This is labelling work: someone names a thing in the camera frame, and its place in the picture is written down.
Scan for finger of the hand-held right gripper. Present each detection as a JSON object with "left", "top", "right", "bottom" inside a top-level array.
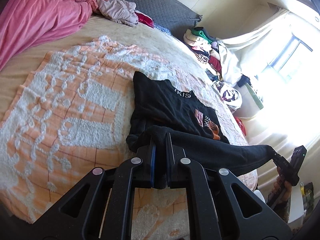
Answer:
[{"left": 271, "top": 151, "right": 288, "bottom": 170}]

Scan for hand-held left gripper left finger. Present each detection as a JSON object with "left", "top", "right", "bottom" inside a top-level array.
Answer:
[{"left": 32, "top": 136, "right": 157, "bottom": 240}]

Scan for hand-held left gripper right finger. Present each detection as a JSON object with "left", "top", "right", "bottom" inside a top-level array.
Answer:
[{"left": 165, "top": 132, "right": 293, "bottom": 240}]

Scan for black long-sleeve shirt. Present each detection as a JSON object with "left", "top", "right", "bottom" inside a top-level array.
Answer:
[{"left": 126, "top": 71, "right": 275, "bottom": 189}]

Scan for person's right forearm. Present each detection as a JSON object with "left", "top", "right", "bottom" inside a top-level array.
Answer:
[{"left": 265, "top": 195, "right": 292, "bottom": 223}]

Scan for pile of mixed clothes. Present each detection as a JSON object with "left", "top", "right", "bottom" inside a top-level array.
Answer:
[{"left": 184, "top": 26, "right": 230, "bottom": 82}]

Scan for person's right hand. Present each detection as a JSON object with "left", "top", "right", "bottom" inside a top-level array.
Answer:
[{"left": 272, "top": 167, "right": 294, "bottom": 203}]

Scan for red fabric item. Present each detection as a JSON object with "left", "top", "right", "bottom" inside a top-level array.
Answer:
[{"left": 234, "top": 116, "right": 247, "bottom": 135}]

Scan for white laundry basket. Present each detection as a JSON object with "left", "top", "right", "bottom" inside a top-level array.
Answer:
[{"left": 232, "top": 90, "right": 263, "bottom": 118}]

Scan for green striped cloth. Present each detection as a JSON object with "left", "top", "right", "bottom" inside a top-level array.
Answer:
[{"left": 246, "top": 82, "right": 264, "bottom": 110}]

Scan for black and white printed cloth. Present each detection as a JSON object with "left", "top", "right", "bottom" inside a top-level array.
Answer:
[{"left": 211, "top": 80, "right": 243, "bottom": 110}]

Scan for black garment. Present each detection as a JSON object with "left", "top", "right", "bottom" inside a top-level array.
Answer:
[{"left": 238, "top": 76, "right": 252, "bottom": 87}]

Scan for orange and white tufted blanket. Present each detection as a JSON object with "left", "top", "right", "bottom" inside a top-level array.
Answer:
[{"left": 0, "top": 36, "right": 258, "bottom": 240}]

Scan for window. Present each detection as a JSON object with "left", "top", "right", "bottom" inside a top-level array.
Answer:
[{"left": 267, "top": 34, "right": 314, "bottom": 82}]

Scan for blue patterned cloth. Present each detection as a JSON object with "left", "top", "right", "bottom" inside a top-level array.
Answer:
[{"left": 153, "top": 24, "right": 172, "bottom": 36}]

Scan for red garment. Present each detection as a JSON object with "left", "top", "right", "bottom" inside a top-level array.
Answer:
[{"left": 136, "top": 12, "right": 155, "bottom": 28}]

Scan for bed with beige sheet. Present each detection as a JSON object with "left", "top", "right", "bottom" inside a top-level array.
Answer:
[{"left": 0, "top": 12, "right": 259, "bottom": 240}]

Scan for mauve crumpled garment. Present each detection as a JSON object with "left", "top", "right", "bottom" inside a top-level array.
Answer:
[{"left": 96, "top": 0, "right": 139, "bottom": 27}]

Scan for pink duvet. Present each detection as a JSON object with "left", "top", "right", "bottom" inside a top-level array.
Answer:
[{"left": 0, "top": 0, "right": 110, "bottom": 72}]

